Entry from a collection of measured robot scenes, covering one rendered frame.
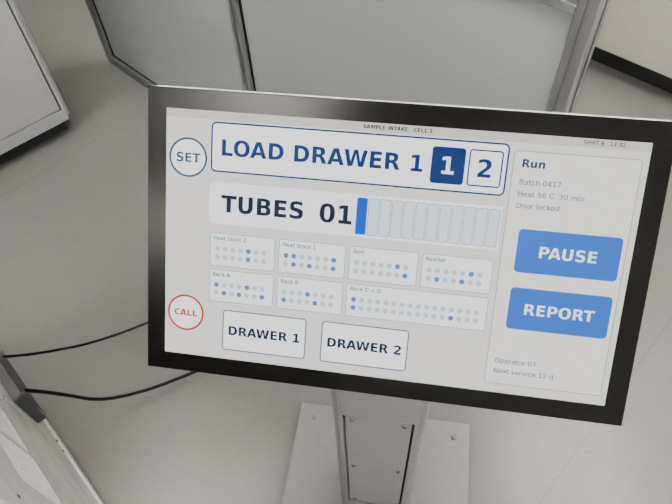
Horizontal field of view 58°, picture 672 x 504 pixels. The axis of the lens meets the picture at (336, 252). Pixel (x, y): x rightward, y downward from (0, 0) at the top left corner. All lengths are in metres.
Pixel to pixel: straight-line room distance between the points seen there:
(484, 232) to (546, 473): 1.17
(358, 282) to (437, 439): 1.06
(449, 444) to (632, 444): 0.48
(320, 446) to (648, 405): 0.89
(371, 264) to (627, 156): 0.27
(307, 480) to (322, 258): 1.05
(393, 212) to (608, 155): 0.21
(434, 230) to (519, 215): 0.08
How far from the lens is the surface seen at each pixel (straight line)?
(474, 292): 0.63
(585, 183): 0.63
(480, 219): 0.62
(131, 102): 2.72
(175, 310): 0.69
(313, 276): 0.64
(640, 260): 0.66
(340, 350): 0.66
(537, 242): 0.63
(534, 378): 0.67
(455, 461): 1.65
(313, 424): 1.66
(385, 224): 0.62
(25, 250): 2.30
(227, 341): 0.68
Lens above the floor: 1.58
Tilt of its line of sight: 52 degrees down
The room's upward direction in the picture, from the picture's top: 3 degrees counter-clockwise
